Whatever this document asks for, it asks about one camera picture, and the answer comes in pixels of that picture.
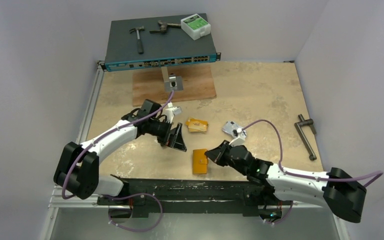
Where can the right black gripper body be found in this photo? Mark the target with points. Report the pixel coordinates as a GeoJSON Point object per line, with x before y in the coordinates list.
{"type": "Point", "coordinates": [225, 153]}

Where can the rusty pliers tool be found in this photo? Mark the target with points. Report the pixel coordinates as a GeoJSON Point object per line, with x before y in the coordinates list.
{"type": "Point", "coordinates": [163, 27]}

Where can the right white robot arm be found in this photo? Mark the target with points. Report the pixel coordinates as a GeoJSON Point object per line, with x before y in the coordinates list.
{"type": "Point", "coordinates": [334, 189]}

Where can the orange leather card holder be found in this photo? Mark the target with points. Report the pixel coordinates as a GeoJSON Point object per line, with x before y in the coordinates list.
{"type": "Point", "coordinates": [199, 162]}

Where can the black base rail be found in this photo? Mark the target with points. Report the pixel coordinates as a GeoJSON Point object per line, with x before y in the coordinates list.
{"type": "Point", "coordinates": [145, 196]}

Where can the wooden board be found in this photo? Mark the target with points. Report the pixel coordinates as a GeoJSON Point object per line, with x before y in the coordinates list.
{"type": "Point", "coordinates": [189, 82]}

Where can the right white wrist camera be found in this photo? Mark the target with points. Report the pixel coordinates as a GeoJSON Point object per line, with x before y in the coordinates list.
{"type": "Point", "coordinates": [239, 137]}

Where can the aluminium frame rail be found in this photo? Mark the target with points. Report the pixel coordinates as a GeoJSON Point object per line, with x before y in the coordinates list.
{"type": "Point", "coordinates": [56, 200]}

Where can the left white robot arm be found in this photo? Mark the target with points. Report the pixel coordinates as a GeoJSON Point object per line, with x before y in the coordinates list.
{"type": "Point", "coordinates": [77, 171]}

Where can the blue network switch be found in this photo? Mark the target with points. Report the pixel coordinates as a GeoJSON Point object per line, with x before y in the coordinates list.
{"type": "Point", "coordinates": [175, 48]}

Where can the white green electrical box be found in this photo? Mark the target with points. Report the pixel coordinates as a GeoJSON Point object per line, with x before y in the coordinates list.
{"type": "Point", "coordinates": [195, 26]}

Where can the grey metal crank handle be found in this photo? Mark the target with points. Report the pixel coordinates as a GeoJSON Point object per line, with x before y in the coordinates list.
{"type": "Point", "coordinates": [299, 127]}

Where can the metal post bracket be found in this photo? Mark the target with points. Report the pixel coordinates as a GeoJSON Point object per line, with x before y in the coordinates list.
{"type": "Point", "coordinates": [171, 81]}

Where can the claw hammer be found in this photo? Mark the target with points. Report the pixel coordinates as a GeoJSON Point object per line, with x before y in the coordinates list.
{"type": "Point", "coordinates": [139, 43]}

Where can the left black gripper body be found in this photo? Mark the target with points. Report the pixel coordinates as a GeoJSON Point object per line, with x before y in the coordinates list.
{"type": "Point", "coordinates": [161, 130]}

